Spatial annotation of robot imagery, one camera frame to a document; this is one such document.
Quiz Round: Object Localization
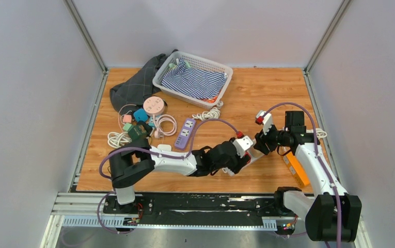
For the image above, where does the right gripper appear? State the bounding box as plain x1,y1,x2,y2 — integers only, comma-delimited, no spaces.
255,121,290,156

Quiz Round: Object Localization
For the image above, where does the red cube plug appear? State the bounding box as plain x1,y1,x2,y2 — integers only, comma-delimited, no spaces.
245,152,251,164

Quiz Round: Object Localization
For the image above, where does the white cable of purple strip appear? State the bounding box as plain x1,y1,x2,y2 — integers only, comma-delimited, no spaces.
192,101,225,121

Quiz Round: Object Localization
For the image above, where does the purple power strip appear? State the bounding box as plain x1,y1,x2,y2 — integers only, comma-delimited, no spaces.
174,118,196,150

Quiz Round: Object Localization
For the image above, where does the white cube plug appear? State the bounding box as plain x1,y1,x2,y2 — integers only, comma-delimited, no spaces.
157,144,172,151

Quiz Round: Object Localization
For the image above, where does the dark green dragon cube plug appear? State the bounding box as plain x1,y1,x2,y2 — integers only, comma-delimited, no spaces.
128,124,152,141

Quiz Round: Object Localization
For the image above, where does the blue cube plug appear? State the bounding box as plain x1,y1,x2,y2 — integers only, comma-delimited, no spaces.
133,108,149,122

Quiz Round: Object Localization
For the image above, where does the white long power strip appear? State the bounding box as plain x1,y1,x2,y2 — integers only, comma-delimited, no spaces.
222,147,264,176

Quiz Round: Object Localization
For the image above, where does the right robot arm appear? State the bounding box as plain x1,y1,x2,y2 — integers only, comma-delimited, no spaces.
254,111,362,243

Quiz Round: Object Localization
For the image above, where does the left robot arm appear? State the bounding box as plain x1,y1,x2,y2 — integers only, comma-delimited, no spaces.
104,136,254,213

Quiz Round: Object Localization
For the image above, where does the round pink power socket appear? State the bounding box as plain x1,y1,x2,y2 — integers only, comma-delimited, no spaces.
143,96,166,116

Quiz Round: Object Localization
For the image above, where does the small green plug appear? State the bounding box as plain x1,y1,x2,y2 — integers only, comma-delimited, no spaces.
122,123,134,132

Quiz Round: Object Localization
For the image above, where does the small pink plug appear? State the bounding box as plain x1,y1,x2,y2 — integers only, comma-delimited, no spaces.
121,114,133,123

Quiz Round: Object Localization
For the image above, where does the orange power strip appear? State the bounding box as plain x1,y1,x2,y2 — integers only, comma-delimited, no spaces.
282,152,310,188

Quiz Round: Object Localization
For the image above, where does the blue striped cloth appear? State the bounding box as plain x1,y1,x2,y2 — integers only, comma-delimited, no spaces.
161,58,227,103

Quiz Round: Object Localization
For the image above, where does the white plastic basket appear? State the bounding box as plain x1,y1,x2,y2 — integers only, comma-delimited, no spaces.
152,51,233,110

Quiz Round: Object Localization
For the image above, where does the cyan power strip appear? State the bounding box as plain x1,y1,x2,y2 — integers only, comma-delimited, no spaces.
148,116,156,129

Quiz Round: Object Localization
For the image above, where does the dark grey checked cloth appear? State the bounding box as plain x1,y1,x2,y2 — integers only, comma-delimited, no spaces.
109,54,168,114

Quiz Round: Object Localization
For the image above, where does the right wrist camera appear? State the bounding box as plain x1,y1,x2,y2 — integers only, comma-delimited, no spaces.
255,110,273,135

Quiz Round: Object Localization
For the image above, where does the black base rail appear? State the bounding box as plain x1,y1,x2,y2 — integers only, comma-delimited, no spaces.
100,192,294,227

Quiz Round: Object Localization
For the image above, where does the white cable of orange strip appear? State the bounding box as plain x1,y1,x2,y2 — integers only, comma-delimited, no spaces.
306,127,328,139

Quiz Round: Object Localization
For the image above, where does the pink coiled cable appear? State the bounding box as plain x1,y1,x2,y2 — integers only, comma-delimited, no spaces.
152,114,178,140

